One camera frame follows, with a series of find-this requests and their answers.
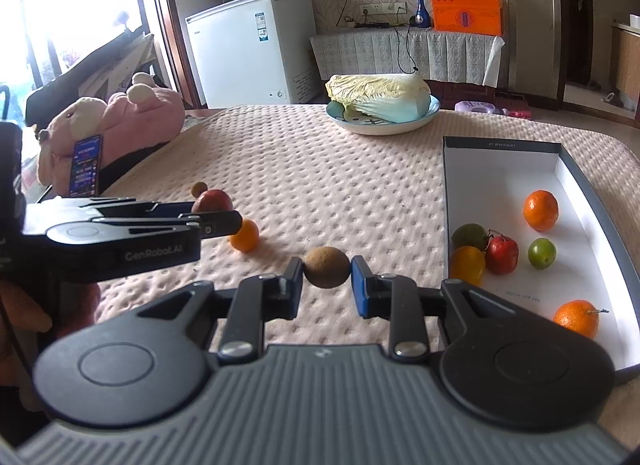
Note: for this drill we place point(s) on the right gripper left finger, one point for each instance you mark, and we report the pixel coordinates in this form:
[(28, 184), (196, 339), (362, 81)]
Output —
[(195, 310)]

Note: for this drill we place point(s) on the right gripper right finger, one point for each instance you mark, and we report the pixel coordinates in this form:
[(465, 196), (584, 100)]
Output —
[(455, 304)]

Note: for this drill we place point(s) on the brown kiwi fruit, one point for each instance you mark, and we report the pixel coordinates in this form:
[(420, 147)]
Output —
[(326, 267)]

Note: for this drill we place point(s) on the yellow orange fruit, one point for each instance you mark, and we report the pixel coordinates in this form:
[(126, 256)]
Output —
[(467, 263)]

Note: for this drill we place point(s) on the small orange fruit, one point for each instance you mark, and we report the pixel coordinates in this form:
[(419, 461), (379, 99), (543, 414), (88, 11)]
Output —
[(247, 238)]

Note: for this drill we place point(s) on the green fruit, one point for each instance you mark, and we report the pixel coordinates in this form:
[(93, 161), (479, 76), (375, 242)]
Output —
[(470, 235)]

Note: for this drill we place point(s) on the dark red apple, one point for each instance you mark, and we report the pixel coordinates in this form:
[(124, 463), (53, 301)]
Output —
[(213, 200)]

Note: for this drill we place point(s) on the small brown fruit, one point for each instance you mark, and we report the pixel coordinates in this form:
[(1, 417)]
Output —
[(198, 188)]

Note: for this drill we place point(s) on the green lime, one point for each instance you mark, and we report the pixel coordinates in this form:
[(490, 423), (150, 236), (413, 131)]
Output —
[(541, 253)]

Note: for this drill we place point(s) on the tangerine with stem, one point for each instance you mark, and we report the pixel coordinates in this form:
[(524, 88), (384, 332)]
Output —
[(541, 210)]

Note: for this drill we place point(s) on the large orange with stem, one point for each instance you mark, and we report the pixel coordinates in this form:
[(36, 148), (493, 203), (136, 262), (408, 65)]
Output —
[(580, 316)]

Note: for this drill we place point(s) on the wooden kitchen cabinet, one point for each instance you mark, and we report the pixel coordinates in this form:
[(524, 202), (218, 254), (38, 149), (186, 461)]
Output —
[(624, 72)]

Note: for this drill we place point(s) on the person left hand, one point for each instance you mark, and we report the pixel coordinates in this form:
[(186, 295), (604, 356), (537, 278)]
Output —
[(24, 313)]

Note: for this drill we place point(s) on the smartphone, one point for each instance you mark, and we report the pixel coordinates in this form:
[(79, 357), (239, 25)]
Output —
[(84, 173)]

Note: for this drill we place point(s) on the pink plush toy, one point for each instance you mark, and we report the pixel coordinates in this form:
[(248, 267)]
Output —
[(144, 116)]

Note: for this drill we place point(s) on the black chair back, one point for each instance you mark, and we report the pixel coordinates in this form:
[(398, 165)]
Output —
[(47, 101)]

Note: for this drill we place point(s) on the pink quilted table cover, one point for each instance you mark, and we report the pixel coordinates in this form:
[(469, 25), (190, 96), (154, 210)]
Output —
[(333, 398)]

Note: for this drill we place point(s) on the grey cardboard box tray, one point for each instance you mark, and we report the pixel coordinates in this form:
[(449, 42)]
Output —
[(487, 181)]

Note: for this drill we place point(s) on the white blue plate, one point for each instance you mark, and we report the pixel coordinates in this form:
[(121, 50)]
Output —
[(362, 124)]

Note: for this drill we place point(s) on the napa cabbage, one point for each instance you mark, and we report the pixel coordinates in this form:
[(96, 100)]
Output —
[(392, 98)]

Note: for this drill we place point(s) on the cabinet with lace cloth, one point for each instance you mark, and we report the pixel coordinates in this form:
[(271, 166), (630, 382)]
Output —
[(436, 56)]

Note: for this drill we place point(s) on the white chest freezer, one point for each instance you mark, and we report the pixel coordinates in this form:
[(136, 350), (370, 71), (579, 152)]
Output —
[(255, 52)]

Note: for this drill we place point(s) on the blue glass bottle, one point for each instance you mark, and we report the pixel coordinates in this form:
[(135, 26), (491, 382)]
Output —
[(421, 18)]

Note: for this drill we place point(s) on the orange gift bag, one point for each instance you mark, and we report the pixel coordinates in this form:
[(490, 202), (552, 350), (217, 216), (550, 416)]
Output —
[(468, 16)]

